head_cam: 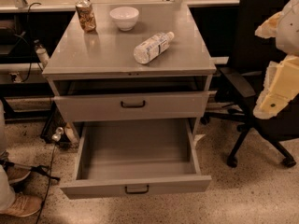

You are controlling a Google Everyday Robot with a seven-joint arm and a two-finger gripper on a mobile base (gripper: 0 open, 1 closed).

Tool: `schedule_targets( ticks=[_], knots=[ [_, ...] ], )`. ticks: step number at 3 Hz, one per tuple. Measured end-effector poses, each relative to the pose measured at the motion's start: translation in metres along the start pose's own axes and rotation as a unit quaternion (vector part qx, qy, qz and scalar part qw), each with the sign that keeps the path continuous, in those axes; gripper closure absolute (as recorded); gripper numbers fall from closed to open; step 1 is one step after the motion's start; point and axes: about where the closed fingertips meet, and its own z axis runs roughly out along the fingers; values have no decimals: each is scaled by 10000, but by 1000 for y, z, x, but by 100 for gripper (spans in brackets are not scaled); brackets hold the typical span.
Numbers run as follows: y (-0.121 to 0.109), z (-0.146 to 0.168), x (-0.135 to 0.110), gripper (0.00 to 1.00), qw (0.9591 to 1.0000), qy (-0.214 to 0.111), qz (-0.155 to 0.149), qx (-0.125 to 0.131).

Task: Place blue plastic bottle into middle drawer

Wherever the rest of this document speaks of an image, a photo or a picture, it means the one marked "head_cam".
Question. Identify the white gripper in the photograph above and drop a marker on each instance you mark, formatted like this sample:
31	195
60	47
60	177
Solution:
289	32

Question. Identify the clear plastic water bottle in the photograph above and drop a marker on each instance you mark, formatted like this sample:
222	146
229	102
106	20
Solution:
153	47

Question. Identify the grey drawer cabinet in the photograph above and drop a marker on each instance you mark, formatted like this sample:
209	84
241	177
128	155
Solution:
103	62

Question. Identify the upper grey drawer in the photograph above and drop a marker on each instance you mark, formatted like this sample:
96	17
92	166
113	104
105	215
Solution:
164	105

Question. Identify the open middle drawer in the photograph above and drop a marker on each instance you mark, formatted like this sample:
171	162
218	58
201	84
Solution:
136	157

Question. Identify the bottle beside cabinet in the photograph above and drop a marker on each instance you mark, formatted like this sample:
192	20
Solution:
41	53

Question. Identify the black office chair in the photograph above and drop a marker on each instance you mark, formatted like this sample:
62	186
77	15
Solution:
241	81

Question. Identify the white ceramic bowl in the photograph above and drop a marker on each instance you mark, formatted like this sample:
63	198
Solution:
125	18

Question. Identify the tan sneaker upper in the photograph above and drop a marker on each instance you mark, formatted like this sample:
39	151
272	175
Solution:
16	175

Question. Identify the tan sneaker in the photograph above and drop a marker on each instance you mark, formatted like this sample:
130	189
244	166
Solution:
16	175
23	206

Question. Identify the black tripod leg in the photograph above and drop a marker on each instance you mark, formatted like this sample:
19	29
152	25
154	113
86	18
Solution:
40	169

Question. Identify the tan sneaker lower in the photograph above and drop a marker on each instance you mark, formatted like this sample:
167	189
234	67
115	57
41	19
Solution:
23	206

